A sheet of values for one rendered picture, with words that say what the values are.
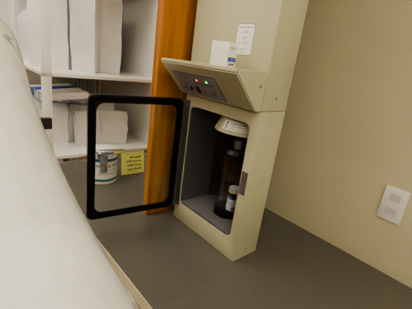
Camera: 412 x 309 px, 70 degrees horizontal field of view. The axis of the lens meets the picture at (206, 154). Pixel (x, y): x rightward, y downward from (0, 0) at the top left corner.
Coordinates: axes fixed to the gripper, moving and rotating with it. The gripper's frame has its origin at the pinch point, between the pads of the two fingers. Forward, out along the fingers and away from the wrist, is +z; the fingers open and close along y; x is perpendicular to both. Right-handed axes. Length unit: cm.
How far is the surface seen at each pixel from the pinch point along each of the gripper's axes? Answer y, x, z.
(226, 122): -25, -5, 46
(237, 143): -25, 3, 53
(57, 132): 101, 30, 33
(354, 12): -36, -43, 87
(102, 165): -5.4, 12.3, 15.9
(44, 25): 77, -28, 22
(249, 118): -35, -8, 44
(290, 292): -56, 37, 49
